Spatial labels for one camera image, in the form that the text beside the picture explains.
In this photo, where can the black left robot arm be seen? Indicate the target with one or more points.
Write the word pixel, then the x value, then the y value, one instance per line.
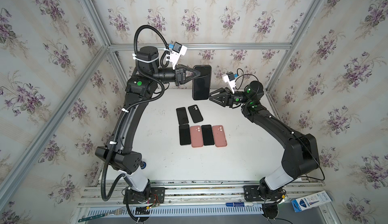
pixel 145 85

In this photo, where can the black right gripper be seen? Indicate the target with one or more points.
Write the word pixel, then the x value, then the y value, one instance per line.
pixel 229 97

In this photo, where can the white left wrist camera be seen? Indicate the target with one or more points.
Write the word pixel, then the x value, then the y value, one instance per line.
pixel 174 52

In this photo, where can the pink phone case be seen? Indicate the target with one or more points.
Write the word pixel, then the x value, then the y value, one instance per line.
pixel 196 137
pixel 219 136

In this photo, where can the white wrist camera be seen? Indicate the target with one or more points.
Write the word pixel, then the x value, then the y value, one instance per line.
pixel 230 79
pixel 174 52

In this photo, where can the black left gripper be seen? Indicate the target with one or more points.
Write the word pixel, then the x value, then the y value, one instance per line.
pixel 179 73

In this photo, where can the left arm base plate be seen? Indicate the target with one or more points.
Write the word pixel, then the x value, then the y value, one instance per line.
pixel 152 195

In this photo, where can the black phone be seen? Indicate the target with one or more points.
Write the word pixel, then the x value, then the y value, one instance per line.
pixel 201 84
pixel 182 116
pixel 184 135

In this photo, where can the green ruler strip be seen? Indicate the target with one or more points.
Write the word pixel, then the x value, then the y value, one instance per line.
pixel 112 213

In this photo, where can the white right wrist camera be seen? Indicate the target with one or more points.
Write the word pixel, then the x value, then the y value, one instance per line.
pixel 230 79

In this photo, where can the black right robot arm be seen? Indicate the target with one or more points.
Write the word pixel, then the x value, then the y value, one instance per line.
pixel 300 150

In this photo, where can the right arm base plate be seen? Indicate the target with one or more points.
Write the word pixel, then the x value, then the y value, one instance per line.
pixel 254 193

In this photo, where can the blue marker pen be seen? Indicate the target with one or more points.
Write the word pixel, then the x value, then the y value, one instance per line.
pixel 239 204

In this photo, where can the blue stapler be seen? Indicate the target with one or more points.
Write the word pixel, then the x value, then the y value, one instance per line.
pixel 143 165

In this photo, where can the blue white box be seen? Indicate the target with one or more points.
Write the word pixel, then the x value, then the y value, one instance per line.
pixel 310 201

